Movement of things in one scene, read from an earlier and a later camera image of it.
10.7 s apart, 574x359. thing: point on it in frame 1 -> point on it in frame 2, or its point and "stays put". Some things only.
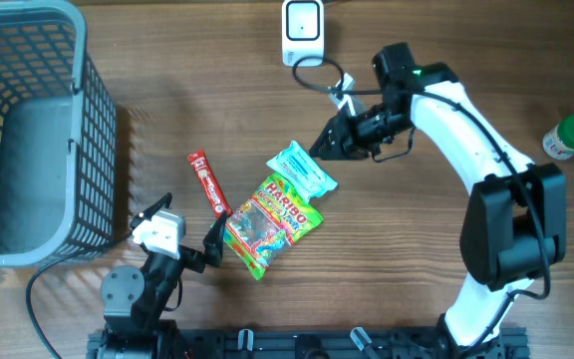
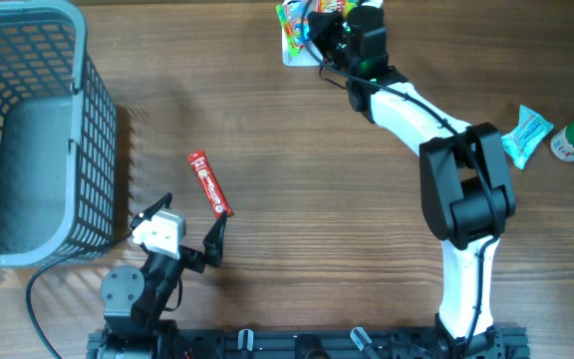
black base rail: [333, 343] stays put
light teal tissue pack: [303, 171] -> [529, 129]
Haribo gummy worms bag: [267, 223] -> [290, 16]
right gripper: [348, 142] -> [318, 32]
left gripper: [196, 261] stays put
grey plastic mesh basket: [42, 139] stays put
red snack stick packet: [210, 181] stays put
